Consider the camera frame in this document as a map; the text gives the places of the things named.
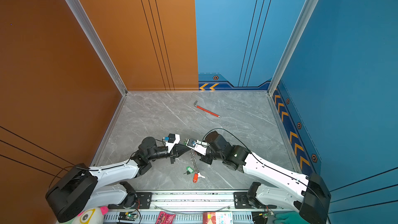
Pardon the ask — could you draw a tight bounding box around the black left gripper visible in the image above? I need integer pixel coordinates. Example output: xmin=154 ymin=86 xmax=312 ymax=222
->
xmin=147 ymin=144 xmax=191 ymax=165

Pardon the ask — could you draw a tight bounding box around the metal keyring with chain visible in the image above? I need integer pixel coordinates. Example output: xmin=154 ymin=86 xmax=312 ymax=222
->
xmin=184 ymin=139 xmax=199 ymax=173

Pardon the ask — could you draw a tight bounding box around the green key tag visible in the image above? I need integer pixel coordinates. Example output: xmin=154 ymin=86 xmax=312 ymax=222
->
xmin=185 ymin=167 xmax=194 ymax=175

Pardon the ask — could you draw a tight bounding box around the red key tag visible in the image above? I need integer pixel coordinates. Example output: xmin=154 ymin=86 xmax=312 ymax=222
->
xmin=193 ymin=173 xmax=199 ymax=183

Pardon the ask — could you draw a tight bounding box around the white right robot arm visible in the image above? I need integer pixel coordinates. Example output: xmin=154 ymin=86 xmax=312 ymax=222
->
xmin=193 ymin=130 xmax=331 ymax=224

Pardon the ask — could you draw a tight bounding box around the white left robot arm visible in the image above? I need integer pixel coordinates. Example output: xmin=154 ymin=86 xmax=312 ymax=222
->
xmin=45 ymin=134 xmax=191 ymax=223

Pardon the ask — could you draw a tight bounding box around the red white box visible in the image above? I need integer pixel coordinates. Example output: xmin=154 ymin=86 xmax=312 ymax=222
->
xmin=203 ymin=212 xmax=233 ymax=224

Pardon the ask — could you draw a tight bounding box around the pink snack packet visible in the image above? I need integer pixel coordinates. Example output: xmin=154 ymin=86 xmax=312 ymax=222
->
xmin=155 ymin=211 xmax=176 ymax=224

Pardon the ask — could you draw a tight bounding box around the green circuit board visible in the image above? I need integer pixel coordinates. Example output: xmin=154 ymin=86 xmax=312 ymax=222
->
xmin=118 ymin=212 xmax=138 ymax=222

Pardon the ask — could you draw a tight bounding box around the green cloth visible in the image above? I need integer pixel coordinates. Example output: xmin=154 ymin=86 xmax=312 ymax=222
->
xmin=273 ymin=212 xmax=307 ymax=224

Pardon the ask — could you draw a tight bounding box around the pink green plush toy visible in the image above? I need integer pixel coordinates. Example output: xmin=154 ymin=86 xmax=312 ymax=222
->
xmin=66 ymin=206 xmax=109 ymax=224

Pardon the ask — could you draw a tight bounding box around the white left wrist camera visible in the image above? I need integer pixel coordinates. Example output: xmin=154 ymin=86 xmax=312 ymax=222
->
xmin=163 ymin=133 xmax=180 ymax=153

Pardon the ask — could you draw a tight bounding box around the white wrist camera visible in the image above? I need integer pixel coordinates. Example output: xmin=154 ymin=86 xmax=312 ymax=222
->
xmin=186 ymin=139 xmax=209 ymax=156
xmin=163 ymin=133 xmax=180 ymax=153

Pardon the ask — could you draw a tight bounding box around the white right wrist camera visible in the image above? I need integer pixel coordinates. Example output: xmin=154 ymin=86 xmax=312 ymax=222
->
xmin=186 ymin=139 xmax=209 ymax=156

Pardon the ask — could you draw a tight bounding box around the red handled hex key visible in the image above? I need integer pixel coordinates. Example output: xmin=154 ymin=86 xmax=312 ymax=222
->
xmin=194 ymin=101 xmax=222 ymax=118

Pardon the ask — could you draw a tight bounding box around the aluminium front rail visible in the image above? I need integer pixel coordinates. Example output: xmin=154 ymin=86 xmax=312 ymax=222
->
xmin=102 ymin=189 xmax=321 ymax=212

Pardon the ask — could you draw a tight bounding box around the aluminium corner post left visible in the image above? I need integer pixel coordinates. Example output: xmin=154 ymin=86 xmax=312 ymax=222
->
xmin=65 ymin=0 xmax=128 ymax=96

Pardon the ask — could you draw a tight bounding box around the aluminium corner post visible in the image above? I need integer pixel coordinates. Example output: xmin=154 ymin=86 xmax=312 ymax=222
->
xmin=267 ymin=0 xmax=319 ymax=96
xmin=65 ymin=0 xmax=128 ymax=96

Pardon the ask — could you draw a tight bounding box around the aluminium corner post right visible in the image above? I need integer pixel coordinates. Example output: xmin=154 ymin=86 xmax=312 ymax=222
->
xmin=267 ymin=0 xmax=319 ymax=96

